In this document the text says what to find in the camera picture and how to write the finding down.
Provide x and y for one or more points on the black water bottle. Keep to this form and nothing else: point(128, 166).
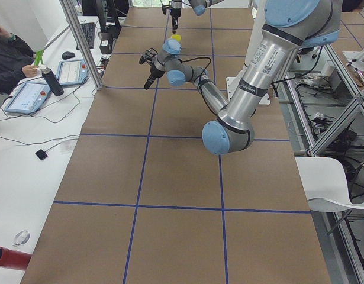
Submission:
point(51, 80)

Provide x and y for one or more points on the white chair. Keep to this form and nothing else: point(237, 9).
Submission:
point(325, 184)

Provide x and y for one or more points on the black keyboard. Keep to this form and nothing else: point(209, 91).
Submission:
point(89, 33)

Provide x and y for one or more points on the aluminium table post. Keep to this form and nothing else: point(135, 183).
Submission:
point(73, 21)

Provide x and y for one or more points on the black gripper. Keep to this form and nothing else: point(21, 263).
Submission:
point(174, 13)
point(154, 71)

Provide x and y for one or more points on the far teach pendant tablet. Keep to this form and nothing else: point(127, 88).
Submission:
point(71, 72)

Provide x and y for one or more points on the small black sensor pad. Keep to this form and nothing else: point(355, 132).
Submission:
point(41, 154)

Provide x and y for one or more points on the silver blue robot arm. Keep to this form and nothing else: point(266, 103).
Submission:
point(198, 6)
point(289, 25)

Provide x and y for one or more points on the yellow plastic cup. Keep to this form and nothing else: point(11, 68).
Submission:
point(176, 37)

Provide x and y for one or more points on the near teach pendant tablet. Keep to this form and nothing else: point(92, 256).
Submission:
point(29, 98)

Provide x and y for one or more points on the person in black jacket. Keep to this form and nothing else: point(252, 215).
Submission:
point(16, 61)

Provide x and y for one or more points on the red cylinder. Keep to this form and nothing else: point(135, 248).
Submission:
point(13, 259)

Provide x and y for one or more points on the black computer mouse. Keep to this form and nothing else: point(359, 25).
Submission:
point(68, 55)

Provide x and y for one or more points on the teach pendant tablet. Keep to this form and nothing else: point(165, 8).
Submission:
point(29, 98)
point(71, 72)

